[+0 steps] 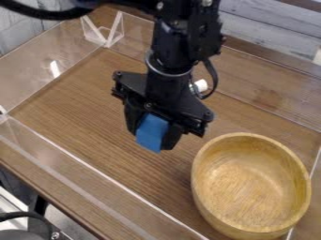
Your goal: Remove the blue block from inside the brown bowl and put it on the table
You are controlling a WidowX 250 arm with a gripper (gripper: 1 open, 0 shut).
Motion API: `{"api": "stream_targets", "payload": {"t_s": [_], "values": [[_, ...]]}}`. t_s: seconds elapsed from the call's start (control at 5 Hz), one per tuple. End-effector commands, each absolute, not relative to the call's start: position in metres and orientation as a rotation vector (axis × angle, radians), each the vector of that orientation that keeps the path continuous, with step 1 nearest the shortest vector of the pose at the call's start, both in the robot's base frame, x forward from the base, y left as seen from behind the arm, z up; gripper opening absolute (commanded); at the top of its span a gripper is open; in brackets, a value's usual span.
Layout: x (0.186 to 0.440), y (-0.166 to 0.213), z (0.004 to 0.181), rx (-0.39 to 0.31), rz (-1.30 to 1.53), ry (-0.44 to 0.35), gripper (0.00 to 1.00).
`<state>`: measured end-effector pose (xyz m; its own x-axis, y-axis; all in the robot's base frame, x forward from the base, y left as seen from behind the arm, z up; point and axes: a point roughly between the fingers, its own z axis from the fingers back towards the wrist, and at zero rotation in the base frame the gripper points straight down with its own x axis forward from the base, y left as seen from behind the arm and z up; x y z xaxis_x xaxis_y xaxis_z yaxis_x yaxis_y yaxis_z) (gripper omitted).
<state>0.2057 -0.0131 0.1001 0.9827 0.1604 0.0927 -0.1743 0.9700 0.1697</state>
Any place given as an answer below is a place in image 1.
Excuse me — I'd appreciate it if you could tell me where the blue rectangular block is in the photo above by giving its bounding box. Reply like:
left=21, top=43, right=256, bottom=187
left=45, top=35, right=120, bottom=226
left=136, top=113, right=170, bottom=153

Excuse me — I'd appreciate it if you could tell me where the black table leg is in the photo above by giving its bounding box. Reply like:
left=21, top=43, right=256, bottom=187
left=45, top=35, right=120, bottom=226
left=34, top=195, right=50, bottom=216

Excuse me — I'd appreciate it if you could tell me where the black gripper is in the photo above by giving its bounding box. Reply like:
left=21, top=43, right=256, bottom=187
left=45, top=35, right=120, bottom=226
left=112, top=71, right=214, bottom=150

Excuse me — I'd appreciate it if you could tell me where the brown wooden bowl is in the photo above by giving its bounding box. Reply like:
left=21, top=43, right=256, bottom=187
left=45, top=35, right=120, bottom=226
left=190, top=132, right=312, bottom=240

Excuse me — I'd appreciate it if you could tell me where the green Expo marker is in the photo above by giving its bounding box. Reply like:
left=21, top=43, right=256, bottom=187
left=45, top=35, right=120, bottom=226
left=190, top=79, right=209, bottom=93

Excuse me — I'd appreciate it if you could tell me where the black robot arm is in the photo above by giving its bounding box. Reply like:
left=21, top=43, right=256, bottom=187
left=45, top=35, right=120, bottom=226
left=0, top=0, right=225, bottom=153

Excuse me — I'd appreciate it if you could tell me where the black cable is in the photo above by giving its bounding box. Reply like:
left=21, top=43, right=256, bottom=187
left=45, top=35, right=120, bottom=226
left=0, top=211, right=54, bottom=240

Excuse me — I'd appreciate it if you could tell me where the clear acrylic corner bracket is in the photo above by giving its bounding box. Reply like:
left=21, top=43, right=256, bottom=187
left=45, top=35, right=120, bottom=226
left=81, top=11, right=125, bottom=49

